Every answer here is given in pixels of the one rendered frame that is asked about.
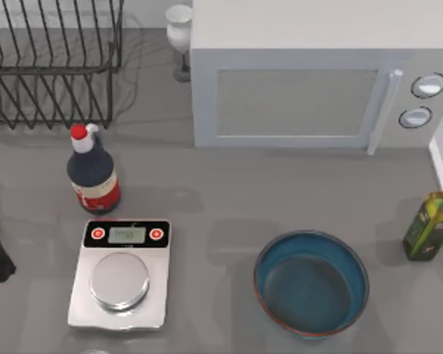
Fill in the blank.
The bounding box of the dark bottle with red cap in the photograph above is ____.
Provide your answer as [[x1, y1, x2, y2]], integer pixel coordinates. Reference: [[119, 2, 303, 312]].
[[66, 123, 122, 217]]

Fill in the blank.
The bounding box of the pale microwave oven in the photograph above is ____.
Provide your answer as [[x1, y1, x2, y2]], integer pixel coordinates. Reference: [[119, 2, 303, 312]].
[[190, 0, 443, 156]]

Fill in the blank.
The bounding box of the silver kitchen scale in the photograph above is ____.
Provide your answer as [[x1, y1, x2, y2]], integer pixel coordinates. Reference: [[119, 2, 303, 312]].
[[66, 218, 172, 330]]

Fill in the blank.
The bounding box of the blue bowl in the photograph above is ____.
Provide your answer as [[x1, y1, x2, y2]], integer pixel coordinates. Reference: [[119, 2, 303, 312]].
[[253, 230, 371, 341]]

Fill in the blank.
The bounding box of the white goblet cup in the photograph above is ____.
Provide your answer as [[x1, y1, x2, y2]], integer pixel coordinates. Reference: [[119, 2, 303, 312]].
[[165, 4, 193, 83]]

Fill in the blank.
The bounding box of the smaller microwave knob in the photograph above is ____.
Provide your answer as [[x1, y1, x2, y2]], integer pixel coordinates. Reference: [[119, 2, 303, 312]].
[[398, 106, 433, 130]]

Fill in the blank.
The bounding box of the green oil bottle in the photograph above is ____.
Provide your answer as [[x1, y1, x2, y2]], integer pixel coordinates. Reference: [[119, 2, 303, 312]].
[[402, 176, 443, 262]]

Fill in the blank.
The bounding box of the larger microwave knob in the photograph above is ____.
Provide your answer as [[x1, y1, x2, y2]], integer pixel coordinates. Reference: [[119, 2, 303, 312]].
[[411, 72, 443, 99]]

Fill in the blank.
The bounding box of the microwave door handle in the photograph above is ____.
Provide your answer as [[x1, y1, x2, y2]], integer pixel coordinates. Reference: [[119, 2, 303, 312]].
[[366, 69, 405, 156]]

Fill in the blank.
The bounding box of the black wire dish rack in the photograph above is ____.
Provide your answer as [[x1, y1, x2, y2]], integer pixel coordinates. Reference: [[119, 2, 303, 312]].
[[0, 0, 126, 131]]

